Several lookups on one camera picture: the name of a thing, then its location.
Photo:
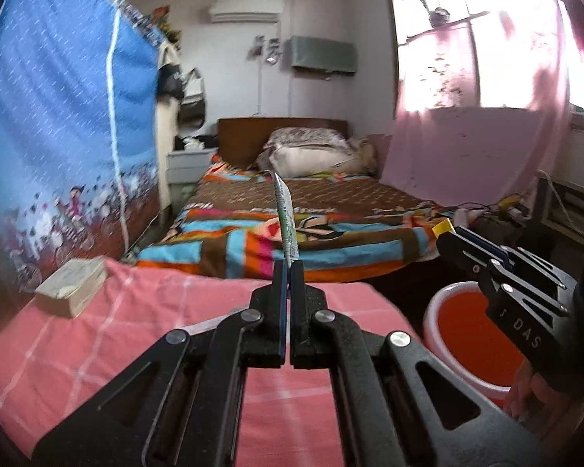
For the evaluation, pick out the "blue dotted fabric wardrobe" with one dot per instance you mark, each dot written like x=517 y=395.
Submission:
x=53 y=107

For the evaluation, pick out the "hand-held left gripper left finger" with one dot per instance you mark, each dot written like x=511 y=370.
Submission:
x=277 y=321

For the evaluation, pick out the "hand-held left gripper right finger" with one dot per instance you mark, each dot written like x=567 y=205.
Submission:
x=299 y=321

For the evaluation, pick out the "yellow plastic piece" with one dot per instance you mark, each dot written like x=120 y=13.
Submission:
x=444 y=229

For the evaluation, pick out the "bed with colourful blanket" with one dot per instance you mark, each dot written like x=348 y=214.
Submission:
x=350 y=219

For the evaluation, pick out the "pink curtain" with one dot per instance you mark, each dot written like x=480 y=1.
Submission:
x=467 y=146

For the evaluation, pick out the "wall socket with chargers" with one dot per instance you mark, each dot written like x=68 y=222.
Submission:
x=267 y=51

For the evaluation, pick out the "cream crumpled cloth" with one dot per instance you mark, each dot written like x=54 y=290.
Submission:
x=367 y=155

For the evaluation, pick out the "person's right hand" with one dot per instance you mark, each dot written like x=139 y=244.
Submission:
x=535 y=389

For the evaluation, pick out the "cream pillow with floral cover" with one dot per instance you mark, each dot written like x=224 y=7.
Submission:
x=311 y=155

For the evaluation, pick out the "black handbag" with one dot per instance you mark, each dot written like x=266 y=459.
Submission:
x=169 y=82

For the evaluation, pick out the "grey handbag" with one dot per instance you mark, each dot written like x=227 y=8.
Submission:
x=192 y=107

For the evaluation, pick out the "pink checked blanket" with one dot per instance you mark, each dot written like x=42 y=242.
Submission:
x=126 y=350

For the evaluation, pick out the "printed plastic wrapper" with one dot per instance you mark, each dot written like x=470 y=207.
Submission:
x=286 y=219

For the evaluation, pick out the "brown wooden headboard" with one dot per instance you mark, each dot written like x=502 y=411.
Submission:
x=238 y=138

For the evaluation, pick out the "grey nightstand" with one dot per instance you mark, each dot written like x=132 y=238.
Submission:
x=190 y=165

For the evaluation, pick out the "orange bucket with white rim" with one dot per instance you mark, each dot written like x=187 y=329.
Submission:
x=467 y=335

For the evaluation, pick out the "white air conditioner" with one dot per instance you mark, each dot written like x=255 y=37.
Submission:
x=246 y=9

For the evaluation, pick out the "dark framed side desk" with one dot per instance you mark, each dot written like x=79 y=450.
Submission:
x=569 y=209

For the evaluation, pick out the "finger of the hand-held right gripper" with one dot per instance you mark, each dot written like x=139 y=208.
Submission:
x=462 y=255
x=486 y=245

